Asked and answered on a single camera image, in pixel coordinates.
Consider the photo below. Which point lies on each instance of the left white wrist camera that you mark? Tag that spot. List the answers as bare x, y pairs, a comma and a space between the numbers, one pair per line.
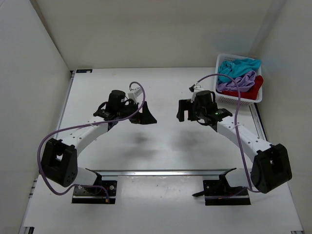
133, 94

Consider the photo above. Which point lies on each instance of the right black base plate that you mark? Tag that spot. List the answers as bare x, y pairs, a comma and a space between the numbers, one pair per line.
220, 193

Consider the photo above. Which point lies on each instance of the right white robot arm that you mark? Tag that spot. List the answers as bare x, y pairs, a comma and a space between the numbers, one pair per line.
271, 166

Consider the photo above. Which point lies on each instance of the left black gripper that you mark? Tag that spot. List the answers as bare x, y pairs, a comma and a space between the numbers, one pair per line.
146, 117

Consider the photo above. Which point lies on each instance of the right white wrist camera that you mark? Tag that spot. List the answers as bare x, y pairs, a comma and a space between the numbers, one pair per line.
195, 88

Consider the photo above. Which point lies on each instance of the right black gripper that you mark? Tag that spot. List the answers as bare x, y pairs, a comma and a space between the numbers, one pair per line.
185, 105

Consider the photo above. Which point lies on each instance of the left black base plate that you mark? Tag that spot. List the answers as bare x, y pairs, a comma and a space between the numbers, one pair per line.
97, 196

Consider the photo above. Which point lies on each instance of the red t shirt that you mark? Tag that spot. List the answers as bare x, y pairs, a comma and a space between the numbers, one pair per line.
251, 94

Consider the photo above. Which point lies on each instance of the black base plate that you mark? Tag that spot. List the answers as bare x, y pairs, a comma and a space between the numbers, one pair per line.
220, 193
97, 196

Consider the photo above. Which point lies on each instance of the dark label sticker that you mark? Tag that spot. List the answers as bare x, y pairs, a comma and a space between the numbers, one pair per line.
82, 71

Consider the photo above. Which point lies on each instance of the teal t shirt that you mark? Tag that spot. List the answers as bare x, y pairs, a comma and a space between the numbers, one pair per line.
238, 67

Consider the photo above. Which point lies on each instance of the lavender t shirt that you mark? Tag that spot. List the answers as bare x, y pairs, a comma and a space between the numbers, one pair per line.
244, 82

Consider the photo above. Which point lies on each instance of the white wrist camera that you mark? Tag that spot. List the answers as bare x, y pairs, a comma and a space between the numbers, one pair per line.
195, 88
133, 94

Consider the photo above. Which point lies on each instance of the aluminium rail bar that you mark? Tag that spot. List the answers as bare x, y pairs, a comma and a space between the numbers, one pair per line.
161, 173

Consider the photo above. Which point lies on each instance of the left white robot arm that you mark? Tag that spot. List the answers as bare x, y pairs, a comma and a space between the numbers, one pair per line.
58, 161

